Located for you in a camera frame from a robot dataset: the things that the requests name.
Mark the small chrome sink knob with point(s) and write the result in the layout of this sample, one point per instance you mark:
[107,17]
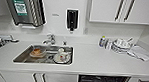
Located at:
[64,42]

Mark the white cup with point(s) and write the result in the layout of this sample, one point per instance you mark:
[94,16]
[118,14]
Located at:
[62,56]

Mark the black soap dispenser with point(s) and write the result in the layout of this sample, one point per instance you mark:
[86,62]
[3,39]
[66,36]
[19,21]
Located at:
[71,20]

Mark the chrome faucet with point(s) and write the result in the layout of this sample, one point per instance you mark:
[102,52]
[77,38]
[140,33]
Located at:
[50,40]

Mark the small dish soap bottle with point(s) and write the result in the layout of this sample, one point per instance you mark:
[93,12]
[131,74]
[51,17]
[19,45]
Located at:
[102,41]

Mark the small clear container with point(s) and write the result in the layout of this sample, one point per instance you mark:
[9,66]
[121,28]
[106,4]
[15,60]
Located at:
[108,44]

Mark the orange bowl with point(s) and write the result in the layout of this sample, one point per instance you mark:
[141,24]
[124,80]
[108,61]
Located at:
[37,52]

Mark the white plate stack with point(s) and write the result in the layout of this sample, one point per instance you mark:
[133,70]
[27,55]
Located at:
[122,46]

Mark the stainless steel sink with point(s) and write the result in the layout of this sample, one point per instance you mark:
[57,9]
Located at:
[22,59]

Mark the steel paper towel dispenser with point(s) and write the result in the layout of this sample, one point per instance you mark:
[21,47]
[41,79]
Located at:
[24,9]

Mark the dish rack with dishes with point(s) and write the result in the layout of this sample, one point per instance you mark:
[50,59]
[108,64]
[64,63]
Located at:
[0,42]

